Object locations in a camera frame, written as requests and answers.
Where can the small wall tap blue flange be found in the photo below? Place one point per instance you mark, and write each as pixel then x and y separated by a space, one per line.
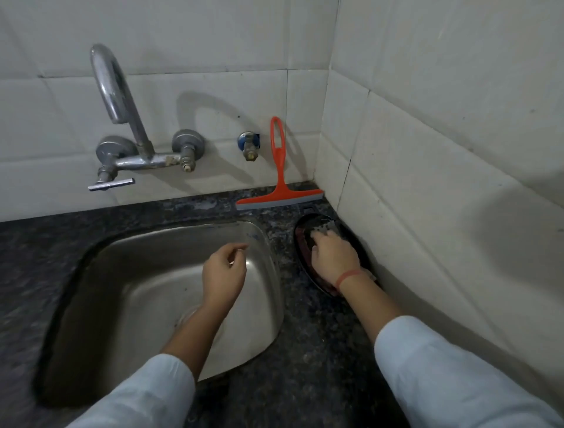
pixel 249 145

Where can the chrome wall-mounted faucet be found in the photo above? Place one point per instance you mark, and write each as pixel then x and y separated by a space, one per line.
pixel 127 132

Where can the person's right fingers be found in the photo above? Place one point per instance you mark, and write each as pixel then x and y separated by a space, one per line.
pixel 324 240

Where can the person's left hand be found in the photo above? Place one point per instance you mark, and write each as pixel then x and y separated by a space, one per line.
pixel 222 277

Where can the steel wool scrubber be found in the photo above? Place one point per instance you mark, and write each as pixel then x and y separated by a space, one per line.
pixel 324 225

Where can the black oval soap dish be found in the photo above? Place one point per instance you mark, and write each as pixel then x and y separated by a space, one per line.
pixel 304 247

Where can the red thread wristband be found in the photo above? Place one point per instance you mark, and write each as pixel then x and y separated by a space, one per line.
pixel 348 276

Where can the person's left thumb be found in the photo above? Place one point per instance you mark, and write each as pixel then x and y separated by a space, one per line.
pixel 240 263

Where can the stainless steel sink basin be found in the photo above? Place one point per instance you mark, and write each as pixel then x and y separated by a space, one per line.
pixel 145 286

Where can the person's right forearm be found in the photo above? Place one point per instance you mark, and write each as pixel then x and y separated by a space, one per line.
pixel 418 352

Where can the person's right hand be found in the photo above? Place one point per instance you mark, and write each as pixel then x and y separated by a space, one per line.
pixel 332 262

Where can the person's left forearm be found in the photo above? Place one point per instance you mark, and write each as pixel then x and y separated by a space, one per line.
pixel 176 352

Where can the orange window squeegee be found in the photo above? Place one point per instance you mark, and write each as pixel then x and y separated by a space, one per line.
pixel 279 176

